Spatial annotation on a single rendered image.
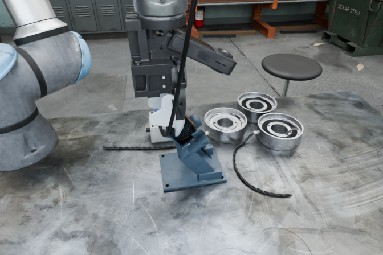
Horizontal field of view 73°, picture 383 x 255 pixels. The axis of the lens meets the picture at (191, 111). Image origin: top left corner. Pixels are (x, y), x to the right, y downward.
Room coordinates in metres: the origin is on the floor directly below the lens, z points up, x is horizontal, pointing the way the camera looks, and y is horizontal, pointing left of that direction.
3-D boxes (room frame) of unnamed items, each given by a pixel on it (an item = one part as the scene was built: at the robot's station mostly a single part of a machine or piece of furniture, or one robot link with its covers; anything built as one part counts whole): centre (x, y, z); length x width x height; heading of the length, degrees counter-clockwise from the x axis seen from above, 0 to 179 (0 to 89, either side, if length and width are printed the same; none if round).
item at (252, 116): (0.60, -0.18, 0.82); 0.10 x 0.10 x 0.04
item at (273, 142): (0.49, -0.21, 0.82); 0.10 x 0.10 x 0.04
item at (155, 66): (0.38, 0.05, 1.06); 0.09 x 0.08 x 0.12; 101
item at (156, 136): (0.52, 0.07, 0.82); 0.08 x 0.07 x 0.05; 99
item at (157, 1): (0.38, 0.04, 1.14); 0.08 x 0.08 x 0.05
